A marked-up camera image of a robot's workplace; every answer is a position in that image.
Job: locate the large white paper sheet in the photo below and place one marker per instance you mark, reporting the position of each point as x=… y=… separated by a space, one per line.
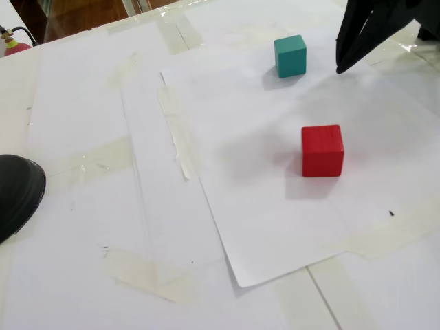
x=68 y=103

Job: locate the red fire extinguisher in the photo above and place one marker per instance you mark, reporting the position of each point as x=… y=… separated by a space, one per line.
x=17 y=48

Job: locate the teal blue wooden cube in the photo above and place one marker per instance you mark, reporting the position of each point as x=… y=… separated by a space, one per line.
x=290 y=58

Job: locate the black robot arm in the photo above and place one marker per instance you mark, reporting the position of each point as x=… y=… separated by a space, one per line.
x=429 y=31

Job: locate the small white paper sheet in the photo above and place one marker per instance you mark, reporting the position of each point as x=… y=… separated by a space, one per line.
x=275 y=213

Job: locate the clear packing tape strip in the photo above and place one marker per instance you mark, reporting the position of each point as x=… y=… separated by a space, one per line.
x=395 y=51
x=178 y=34
x=89 y=161
x=302 y=302

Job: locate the red wooden cube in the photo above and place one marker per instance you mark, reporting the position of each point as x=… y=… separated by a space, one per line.
x=323 y=154

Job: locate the brown wooden furniture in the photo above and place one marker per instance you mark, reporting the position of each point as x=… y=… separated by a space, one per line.
x=86 y=17

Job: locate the medium white paper sheet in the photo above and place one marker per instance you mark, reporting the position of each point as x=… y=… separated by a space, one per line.
x=172 y=223

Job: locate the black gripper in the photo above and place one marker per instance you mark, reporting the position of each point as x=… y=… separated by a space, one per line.
x=365 y=30

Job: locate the black round object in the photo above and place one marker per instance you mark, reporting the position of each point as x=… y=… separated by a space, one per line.
x=17 y=192

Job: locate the beige masking tape strip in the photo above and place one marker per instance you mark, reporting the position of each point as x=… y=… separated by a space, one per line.
x=178 y=144
x=378 y=240
x=148 y=275

